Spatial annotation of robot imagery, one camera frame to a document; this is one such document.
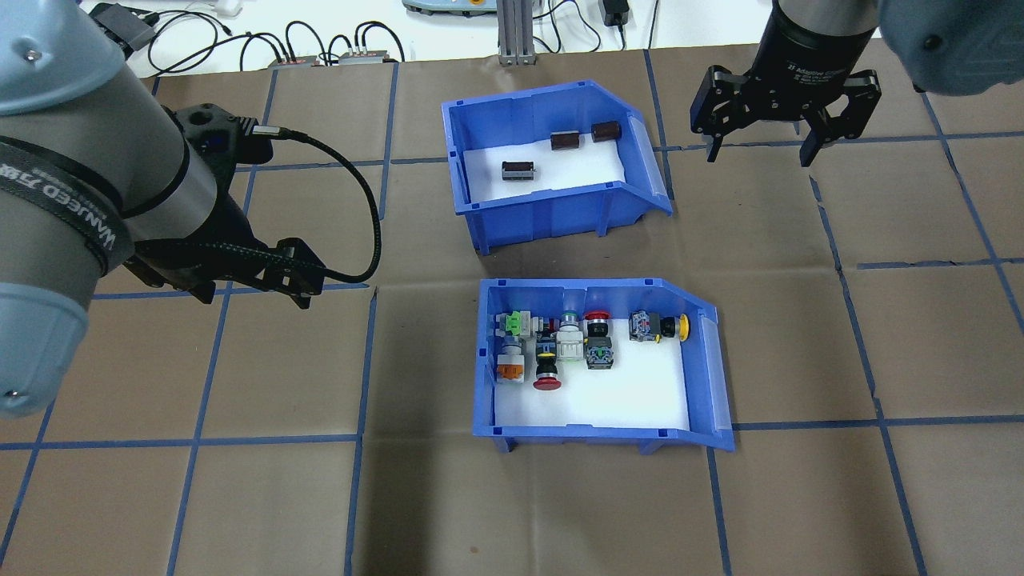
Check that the blue plastic battery bin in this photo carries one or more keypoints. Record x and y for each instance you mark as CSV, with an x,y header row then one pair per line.
x,y
544,212

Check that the blue plastic switch bin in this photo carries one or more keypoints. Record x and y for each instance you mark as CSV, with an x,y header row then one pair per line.
x,y
576,437

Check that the black cylindrical battery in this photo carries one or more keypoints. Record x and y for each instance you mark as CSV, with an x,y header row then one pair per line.
x,y
565,141
606,130
518,170

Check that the black box device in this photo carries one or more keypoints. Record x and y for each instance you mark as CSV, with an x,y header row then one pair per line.
x,y
124,28

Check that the black power adapter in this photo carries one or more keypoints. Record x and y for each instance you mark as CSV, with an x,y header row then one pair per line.
x,y
614,11

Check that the white foam liner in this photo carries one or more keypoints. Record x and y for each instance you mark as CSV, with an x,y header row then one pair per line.
x,y
568,172
624,392

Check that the orange grey usb hub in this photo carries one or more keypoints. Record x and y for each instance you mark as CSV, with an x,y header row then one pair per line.
x,y
294,61
366,57

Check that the yellow button black block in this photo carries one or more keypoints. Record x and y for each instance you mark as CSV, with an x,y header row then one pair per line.
x,y
656,326

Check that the small white device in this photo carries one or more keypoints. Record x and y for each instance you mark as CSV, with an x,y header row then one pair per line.
x,y
220,6

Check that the large red mushroom button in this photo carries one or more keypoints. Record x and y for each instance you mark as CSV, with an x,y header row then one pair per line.
x,y
548,368

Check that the small red push button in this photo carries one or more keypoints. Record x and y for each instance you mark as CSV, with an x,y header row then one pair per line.
x,y
598,344

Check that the light blue teach pendant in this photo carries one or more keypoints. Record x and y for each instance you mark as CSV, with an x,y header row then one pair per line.
x,y
448,6

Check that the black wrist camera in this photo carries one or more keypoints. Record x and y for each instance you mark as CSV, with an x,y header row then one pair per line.
x,y
208,136

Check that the aluminium profile post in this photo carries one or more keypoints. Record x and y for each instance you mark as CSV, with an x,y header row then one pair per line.
x,y
517,32

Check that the orange white switch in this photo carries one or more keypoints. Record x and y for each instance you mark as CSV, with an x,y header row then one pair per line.
x,y
510,364

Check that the white switch green contact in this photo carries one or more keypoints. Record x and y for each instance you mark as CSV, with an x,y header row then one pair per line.
x,y
570,342

